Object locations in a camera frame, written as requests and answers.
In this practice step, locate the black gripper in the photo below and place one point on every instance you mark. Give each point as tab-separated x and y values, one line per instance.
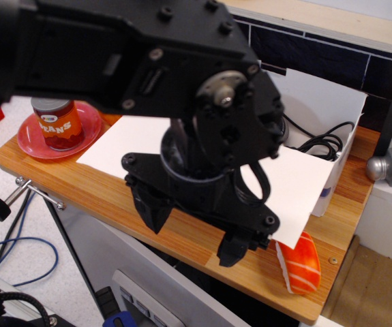
229	194

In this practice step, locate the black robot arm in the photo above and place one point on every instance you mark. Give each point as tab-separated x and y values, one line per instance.
187	61

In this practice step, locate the wooden board shelf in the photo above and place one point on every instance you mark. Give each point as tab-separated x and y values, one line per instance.
194	242

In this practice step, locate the grey keyed appliance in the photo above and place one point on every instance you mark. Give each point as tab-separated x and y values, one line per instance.
132	293

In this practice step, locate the white cardboard box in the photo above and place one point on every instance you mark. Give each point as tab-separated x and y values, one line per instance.
301	183

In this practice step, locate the salmon sushi toy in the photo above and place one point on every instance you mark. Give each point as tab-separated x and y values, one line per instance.
300	266

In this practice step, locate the orange beans can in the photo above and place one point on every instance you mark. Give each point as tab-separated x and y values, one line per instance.
59	122

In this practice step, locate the red plastic plate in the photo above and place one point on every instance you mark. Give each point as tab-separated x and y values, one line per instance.
30	139

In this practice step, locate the grey metal knob fixture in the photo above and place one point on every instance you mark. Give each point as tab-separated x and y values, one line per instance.
391	165

